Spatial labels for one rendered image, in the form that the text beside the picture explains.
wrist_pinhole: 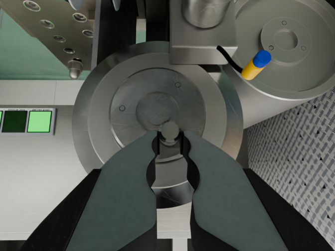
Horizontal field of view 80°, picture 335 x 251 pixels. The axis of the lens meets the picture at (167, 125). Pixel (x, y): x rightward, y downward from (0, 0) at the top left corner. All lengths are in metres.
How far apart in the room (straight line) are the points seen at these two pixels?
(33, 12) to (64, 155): 0.30
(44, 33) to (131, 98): 0.37
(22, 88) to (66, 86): 0.64
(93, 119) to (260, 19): 0.18
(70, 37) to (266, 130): 0.42
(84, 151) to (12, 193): 0.44
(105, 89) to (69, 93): 3.13
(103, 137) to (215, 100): 0.10
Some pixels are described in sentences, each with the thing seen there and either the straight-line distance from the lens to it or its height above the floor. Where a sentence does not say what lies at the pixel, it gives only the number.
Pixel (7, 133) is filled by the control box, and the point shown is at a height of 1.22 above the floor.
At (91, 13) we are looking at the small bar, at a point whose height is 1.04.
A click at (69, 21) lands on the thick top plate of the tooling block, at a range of 0.45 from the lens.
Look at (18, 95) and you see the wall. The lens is 3.66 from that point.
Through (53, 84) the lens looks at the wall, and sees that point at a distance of 3.46.
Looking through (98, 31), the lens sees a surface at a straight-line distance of 0.23.
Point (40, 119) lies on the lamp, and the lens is 0.59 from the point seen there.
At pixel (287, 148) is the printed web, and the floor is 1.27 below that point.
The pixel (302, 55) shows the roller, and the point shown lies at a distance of 0.23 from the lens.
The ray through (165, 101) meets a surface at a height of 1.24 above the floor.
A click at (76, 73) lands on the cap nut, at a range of 0.58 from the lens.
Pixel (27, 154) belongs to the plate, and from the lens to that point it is 0.60.
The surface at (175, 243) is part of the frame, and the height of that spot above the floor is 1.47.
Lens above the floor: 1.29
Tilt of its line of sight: 11 degrees down
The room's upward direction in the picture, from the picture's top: 180 degrees clockwise
